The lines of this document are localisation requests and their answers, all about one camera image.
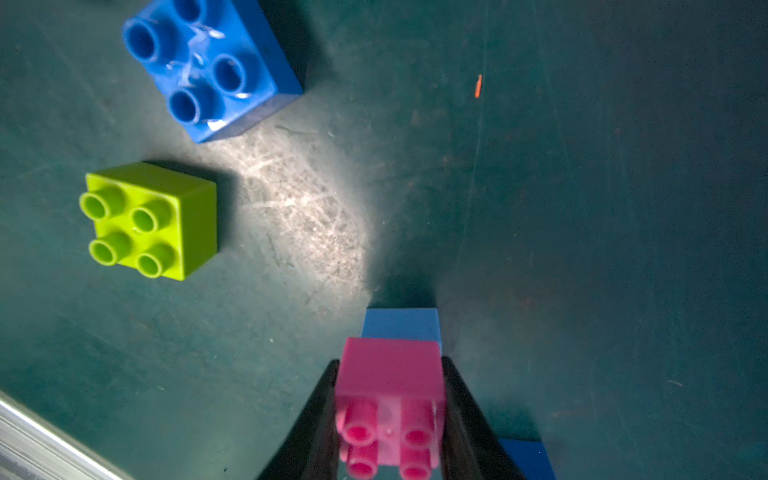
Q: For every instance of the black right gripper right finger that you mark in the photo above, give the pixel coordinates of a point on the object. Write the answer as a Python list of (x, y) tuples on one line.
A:
[(470, 449)]

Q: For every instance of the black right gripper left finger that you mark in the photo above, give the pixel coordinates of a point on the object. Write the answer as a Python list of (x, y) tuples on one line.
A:
[(311, 448)]

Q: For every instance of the light blue long lego brick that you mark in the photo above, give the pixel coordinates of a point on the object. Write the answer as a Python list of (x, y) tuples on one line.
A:
[(422, 324)]

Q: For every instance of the pink lego brick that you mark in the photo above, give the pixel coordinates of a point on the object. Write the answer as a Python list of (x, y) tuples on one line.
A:
[(390, 406)]

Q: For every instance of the dark blue lego brick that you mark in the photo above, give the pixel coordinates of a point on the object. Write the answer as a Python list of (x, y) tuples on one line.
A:
[(218, 64)]

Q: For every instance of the lime green lego brick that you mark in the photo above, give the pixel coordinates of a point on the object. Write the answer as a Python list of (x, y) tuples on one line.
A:
[(160, 222)]

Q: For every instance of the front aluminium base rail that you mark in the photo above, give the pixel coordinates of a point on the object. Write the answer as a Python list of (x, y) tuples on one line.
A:
[(32, 448)]

